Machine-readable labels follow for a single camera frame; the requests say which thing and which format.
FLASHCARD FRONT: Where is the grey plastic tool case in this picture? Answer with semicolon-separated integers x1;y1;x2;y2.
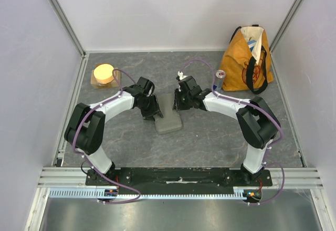
154;93;182;134

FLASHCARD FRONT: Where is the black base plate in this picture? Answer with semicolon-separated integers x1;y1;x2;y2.
86;167;272;191

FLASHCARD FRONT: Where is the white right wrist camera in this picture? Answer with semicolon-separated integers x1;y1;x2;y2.
176;71;188;82

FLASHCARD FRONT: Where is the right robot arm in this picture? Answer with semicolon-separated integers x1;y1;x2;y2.
174;75;281;186

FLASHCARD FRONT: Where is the yellow tote bag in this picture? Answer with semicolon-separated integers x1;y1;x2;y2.
219;25;274;95

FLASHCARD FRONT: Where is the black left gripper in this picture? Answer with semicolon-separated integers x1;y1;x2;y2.
137;95;163;122

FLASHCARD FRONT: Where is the yellow round sponge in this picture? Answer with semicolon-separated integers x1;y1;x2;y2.
93;64;114;85

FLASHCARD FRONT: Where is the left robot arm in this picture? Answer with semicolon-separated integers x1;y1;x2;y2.
64;77;163;185

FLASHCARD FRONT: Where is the energy drink can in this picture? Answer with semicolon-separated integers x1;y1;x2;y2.
213;70;226;92

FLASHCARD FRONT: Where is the grey cable duct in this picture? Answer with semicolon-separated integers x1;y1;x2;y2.
49;188;247;200

